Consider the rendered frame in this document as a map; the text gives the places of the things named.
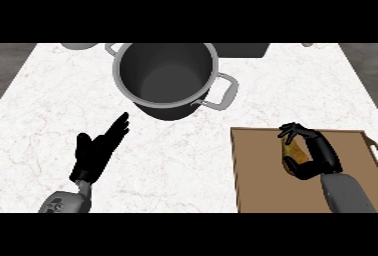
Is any brown tray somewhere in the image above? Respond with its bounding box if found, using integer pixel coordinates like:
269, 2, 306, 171
229, 126, 378, 214

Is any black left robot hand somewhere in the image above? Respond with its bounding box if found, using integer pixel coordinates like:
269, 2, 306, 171
68, 111, 132, 184

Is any dark grey metal pot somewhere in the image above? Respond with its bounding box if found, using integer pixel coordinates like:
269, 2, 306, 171
104, 43, 241, 122

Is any grey round object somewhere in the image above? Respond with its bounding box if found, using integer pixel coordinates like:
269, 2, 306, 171
59, 43, 101, 51

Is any yellow-brown pear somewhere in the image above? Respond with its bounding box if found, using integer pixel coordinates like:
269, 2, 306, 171
281, 134, 313, 166

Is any dark grey box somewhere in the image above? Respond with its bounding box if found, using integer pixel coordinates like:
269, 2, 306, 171
213, 43, 272, 59

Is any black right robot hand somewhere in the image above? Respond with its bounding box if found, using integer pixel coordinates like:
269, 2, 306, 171
276, 122, 344, 181

